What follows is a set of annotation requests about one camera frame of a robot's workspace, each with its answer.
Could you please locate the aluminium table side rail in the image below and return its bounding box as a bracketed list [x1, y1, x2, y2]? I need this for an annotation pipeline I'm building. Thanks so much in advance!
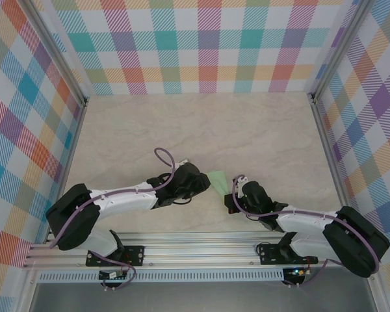
[307, 92, 360, 240]
[44, 97, 89, 244]

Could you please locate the perforated metal cable tray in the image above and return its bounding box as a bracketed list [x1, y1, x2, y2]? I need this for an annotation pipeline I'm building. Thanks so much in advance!
[37, 272, 285, 283]

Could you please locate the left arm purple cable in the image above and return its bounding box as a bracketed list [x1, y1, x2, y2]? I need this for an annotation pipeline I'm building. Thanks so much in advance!
[51, 148, 176, 291]

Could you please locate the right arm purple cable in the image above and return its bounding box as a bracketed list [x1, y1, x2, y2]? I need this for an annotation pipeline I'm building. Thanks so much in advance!
[231, 175, 381, 289]

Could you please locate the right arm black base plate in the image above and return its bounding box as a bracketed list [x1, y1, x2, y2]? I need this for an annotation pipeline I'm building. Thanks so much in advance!
[257, 243, 319, 266]

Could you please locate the light green cloth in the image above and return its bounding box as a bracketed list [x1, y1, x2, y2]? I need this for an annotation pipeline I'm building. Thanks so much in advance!
[207, 170, 231, 197]

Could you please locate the aluminium mounting rail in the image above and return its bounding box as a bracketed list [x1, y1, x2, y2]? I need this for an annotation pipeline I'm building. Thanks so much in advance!
[22, 231, 383, 270]

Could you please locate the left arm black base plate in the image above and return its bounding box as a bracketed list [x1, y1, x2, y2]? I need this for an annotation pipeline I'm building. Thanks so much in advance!
[85, 245, 146, 268]

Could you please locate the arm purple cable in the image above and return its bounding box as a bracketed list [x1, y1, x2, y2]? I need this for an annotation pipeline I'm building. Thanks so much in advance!
[51, 148, 176, 291]
[231, 175, 381, 289]

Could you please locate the aluminium frame post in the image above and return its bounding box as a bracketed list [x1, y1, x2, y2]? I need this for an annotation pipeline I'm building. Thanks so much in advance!
[307, 0, 371, 101]
[21, 0, 89, 107]

